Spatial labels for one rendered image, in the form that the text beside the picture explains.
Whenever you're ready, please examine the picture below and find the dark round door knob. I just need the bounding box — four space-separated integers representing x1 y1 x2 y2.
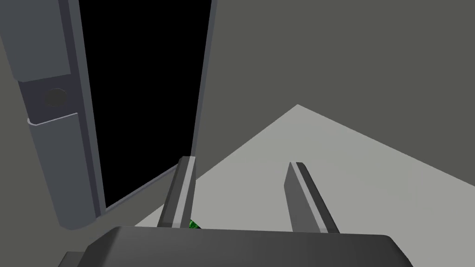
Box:
44 88 67 108

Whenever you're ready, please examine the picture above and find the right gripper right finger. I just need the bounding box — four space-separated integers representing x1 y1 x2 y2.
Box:
283 161 340 234

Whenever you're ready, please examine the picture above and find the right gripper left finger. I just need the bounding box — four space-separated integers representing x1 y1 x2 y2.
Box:
157 156 197 229

